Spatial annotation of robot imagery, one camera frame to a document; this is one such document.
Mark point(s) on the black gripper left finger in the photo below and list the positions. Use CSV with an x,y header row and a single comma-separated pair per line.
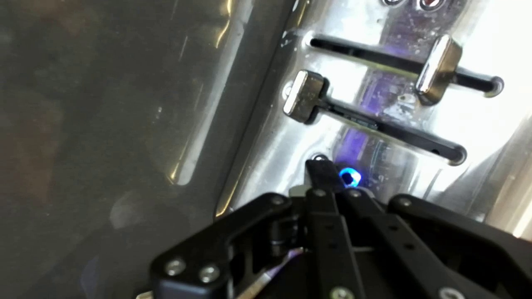
x,y
259,250

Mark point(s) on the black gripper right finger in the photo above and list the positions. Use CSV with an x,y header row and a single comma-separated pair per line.
x,y
432,250

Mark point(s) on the chrome toaster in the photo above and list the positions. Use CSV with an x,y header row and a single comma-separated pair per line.
x,y
482,50

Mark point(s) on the small round toaster button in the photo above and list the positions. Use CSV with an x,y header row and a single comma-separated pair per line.
x,y
391,2
431,4
351,178

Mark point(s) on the chrome toaster lever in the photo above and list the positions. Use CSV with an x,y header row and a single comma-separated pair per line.
x,y
439,69
306,97

